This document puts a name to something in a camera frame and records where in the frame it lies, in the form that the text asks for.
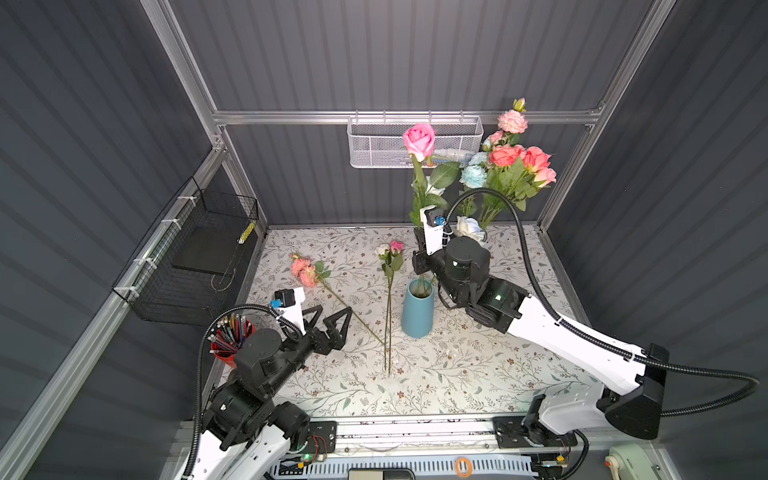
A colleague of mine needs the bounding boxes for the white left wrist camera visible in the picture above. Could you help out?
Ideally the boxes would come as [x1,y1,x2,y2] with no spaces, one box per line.
[270,287,306,336]

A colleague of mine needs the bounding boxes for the small pink bud stem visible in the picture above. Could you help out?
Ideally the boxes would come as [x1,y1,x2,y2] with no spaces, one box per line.
[403,123,460,227]

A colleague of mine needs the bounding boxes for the teal cylindrical vase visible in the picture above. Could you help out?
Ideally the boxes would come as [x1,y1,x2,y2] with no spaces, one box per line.
[401,278,435,339]

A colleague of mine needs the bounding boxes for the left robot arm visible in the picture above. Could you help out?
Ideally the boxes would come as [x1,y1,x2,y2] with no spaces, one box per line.
[180,303,353,479]

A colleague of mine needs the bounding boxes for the white wire wall basket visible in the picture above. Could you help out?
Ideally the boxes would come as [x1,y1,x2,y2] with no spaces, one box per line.
[346,114,484,169]

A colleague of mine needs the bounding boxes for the pink carnation flower stem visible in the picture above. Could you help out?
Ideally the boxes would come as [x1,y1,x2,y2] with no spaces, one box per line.
[482,97,528,152]

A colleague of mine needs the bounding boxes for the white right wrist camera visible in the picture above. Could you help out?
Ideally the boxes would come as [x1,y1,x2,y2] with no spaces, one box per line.
[420,205,447,255]

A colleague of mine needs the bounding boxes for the deep pink rose stem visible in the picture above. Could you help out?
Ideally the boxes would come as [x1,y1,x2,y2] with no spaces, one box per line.
[516,146,551,198]

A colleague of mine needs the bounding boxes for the red pen cup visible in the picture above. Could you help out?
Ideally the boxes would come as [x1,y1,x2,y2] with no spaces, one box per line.
[207,313,255,369]

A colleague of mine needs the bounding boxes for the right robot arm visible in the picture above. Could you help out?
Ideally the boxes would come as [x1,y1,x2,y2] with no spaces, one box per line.
[412,227,759,444]

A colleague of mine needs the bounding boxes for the light pink rose stem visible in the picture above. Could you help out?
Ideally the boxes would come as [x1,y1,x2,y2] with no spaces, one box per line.
[532,168,556,189]

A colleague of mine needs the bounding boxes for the purple ribbed glass vase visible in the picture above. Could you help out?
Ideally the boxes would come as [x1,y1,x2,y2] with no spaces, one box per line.
[448,236,481,257]

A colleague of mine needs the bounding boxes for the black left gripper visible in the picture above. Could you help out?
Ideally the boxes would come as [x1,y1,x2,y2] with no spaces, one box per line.
[263,303,349,398]

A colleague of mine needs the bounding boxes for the white and magenta rosebud stems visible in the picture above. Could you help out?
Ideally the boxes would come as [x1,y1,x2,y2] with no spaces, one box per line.
[376,240,404,375]

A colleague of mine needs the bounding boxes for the coral pink rose stem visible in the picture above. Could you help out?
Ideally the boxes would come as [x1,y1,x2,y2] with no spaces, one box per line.
[480,145,526,228]

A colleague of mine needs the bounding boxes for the pink double carnation stem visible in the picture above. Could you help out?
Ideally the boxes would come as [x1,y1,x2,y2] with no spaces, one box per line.
[291,253,384,348]

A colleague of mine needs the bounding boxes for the white blue carnation stem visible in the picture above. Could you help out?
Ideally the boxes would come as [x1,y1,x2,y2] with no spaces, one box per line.
[459,151,489,217]

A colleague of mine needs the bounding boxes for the black wire wall basket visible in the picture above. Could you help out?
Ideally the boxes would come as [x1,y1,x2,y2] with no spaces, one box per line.
[113,179,259,326]

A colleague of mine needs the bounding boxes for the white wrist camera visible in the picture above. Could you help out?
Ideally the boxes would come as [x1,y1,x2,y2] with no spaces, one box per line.
[420,205,447,255]
[270,287,306,336]

